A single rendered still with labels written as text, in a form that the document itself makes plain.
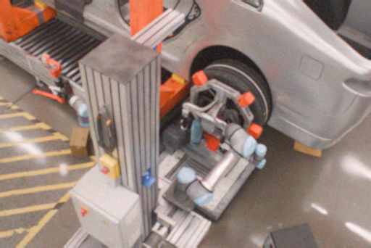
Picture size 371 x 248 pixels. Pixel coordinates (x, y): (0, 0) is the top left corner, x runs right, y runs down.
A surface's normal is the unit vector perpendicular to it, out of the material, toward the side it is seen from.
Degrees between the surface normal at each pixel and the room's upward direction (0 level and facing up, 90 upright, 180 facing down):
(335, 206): 0
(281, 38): 81
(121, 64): 0
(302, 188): 0
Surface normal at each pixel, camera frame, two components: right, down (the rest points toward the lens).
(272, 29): -0.51, 0.49
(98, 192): 0.11, -0.64
